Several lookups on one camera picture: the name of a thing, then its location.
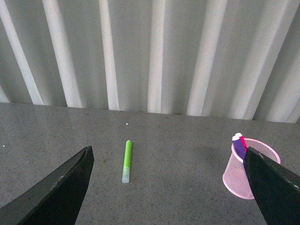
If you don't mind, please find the purple marker pen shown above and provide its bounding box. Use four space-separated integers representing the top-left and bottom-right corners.
232 135 246 160

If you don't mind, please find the pink mesh pen cup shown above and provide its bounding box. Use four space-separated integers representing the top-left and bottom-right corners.
222 138 281 200

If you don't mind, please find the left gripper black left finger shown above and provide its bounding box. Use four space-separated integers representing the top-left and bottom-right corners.
0 146 94 225

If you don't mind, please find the green marker pen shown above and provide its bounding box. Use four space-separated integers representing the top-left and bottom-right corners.
121 140 132 183

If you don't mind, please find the pink marker pen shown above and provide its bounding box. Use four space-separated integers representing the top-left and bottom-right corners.
235 133 247 152

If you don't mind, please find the white pleated curtain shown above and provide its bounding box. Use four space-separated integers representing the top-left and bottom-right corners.
0 0 300 123

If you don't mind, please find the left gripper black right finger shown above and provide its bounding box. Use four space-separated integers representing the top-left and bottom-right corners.
243 147 300 225

